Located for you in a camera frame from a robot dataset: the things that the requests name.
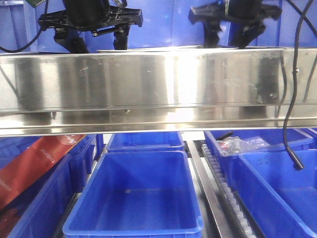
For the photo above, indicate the blue crate upper right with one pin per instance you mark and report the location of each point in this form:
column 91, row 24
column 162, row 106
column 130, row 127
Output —
column 281, row 33

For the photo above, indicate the large blue crate centre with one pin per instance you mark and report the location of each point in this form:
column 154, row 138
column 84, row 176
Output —
column 165, row 24

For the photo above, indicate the metal roller track rail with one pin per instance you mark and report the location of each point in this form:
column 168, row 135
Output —
column 224, row 215

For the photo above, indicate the black tool handle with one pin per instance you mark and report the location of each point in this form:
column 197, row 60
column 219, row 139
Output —
column 228, row 134

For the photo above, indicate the clear plastic bag of parts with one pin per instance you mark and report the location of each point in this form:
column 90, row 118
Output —
column 235, row 145

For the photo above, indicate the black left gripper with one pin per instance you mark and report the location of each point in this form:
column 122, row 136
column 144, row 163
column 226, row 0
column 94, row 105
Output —
column 96, row 16

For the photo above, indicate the stainless steel shelf rail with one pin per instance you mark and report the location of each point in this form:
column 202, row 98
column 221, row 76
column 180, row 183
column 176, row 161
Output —
column 46, row 94

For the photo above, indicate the blue bin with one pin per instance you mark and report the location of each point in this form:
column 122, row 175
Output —
column 145, row 141
column 137, row 195
column 36, row 212
column 281, row 199
column 80, row 164
column 228, row 164
column 313, row 133

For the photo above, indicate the silver metal tray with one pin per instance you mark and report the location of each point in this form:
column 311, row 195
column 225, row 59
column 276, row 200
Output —
column 167, row 49

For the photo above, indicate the blue bin front right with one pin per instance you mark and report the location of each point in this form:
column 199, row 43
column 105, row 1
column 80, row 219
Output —
column 281, row 199

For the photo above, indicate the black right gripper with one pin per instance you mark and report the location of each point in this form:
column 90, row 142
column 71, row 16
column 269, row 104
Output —
column 249, row 13

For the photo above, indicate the blue bin rear centre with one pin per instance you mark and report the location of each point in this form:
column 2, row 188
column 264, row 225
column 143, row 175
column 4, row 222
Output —
column 145, row 141

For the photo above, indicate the blue bin front centre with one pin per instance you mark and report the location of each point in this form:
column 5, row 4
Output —
column 137, row 195

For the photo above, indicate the blue bin front left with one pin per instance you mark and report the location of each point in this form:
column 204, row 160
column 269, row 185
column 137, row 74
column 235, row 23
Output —
column 36, row 212

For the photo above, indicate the blue bin rear left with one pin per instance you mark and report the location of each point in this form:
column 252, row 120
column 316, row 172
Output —
column 80, row 164

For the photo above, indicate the blue bin rear right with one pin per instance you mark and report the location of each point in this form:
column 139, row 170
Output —
column 228, row 164

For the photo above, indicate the red cardboard box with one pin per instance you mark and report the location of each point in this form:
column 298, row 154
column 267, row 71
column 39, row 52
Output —
column 33, row 163

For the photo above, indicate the blue bin far right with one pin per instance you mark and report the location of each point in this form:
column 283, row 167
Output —
column 313, row 133

